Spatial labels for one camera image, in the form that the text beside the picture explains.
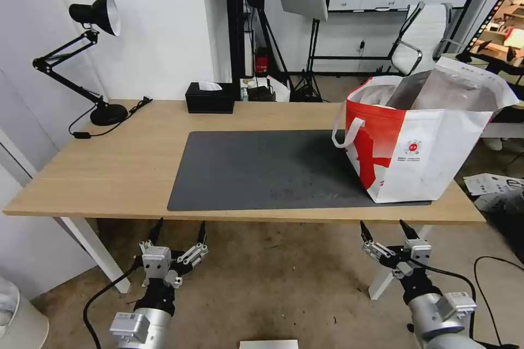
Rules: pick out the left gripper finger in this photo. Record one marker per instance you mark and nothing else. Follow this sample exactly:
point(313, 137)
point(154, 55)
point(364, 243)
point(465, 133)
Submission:
point(154, 234)
point(201, 242)

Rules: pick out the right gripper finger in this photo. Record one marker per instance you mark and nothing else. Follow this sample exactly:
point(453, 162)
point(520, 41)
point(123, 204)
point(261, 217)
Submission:
point(408, 232)
point(368, 240)

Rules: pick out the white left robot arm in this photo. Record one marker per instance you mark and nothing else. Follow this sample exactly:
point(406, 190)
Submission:
point(139, 324)

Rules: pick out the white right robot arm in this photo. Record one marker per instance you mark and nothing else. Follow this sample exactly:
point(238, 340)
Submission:
point(434, 318)

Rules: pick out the red and white takeout bag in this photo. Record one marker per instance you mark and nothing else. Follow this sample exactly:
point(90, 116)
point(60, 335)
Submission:
point(421, 152)

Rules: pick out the white table leg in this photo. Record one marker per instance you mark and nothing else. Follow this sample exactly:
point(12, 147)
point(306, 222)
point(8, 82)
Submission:
point(387, 279)
point(98, 251)

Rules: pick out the printed papers on floor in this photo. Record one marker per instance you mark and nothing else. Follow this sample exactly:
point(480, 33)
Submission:
point(491, 187)

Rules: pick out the dark grey desk mat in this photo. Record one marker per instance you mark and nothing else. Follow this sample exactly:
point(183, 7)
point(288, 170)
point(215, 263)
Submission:
point(266, 169)

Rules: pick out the white robot front shell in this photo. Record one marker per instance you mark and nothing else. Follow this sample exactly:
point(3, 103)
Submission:
point(269, 345)

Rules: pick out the black desk lamp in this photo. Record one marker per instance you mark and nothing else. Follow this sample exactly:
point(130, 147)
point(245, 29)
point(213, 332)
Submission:
point(108, 114)

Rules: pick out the black tissue box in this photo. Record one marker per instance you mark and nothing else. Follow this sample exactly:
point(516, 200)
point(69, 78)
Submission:
point(208, 103)

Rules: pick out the white round bin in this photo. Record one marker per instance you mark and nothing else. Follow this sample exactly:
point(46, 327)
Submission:
point(18, 320)

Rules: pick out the white tissue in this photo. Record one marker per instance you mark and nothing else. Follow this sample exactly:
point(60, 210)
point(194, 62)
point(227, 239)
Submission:
point(209, 86)

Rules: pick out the red fire extinguisher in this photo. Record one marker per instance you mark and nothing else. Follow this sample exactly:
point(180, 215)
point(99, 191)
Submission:
point(261, 63)

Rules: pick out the black light stand tripod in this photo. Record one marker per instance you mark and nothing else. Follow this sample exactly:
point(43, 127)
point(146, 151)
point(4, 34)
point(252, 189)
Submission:
point(314, 58)

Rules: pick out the white office chair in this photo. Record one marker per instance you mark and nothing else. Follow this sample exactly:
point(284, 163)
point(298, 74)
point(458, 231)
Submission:
point(430, 26)

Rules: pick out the computer monitor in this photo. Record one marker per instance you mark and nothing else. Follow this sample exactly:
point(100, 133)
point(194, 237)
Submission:
point(501, 22)

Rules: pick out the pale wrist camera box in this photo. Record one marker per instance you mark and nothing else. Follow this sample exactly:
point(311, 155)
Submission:
point(156, 262)
point(418, 251)

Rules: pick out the black metal frame post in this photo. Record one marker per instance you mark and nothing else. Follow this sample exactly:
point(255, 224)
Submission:
point(235, 17)

